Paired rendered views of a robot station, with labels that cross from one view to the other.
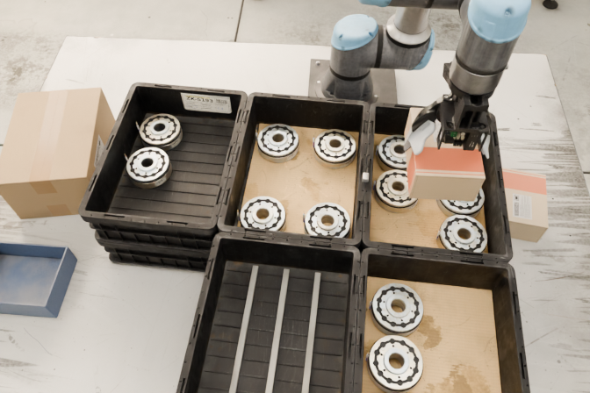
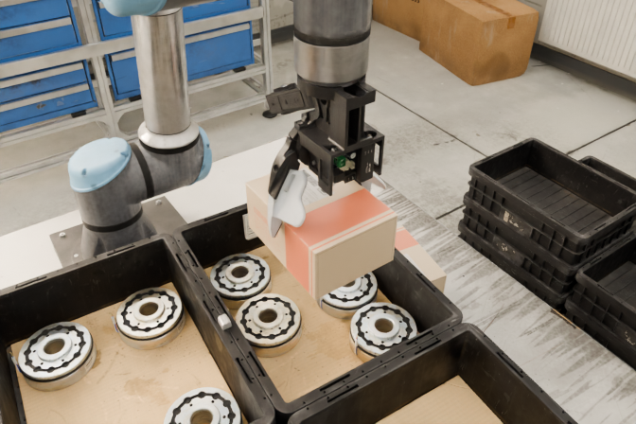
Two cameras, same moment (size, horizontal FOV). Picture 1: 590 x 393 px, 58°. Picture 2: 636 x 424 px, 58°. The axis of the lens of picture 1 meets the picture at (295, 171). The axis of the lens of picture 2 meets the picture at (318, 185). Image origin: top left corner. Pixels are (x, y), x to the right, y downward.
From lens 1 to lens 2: 0.38 m
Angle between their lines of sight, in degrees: 32
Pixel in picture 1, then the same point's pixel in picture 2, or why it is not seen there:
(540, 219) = (432, 271)
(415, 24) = (177, 116)
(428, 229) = (336, 348)
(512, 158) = not seen: hidden behind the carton
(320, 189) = (162, 384)
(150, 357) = not seen: outside the picture
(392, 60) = (167, 176)
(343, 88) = (117, 242)
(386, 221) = (280, 371)
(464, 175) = (371, 223)
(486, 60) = (352, 15)
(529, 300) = not seen: hidden behind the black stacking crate
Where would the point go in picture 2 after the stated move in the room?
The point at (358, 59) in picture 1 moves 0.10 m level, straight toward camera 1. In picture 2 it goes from (122, 192) to (136, 222)
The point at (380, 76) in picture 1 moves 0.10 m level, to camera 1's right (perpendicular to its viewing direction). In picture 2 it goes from (156, 215) to (195, 198)
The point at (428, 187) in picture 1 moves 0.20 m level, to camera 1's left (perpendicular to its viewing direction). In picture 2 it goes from (334, 267) to (179, 358)
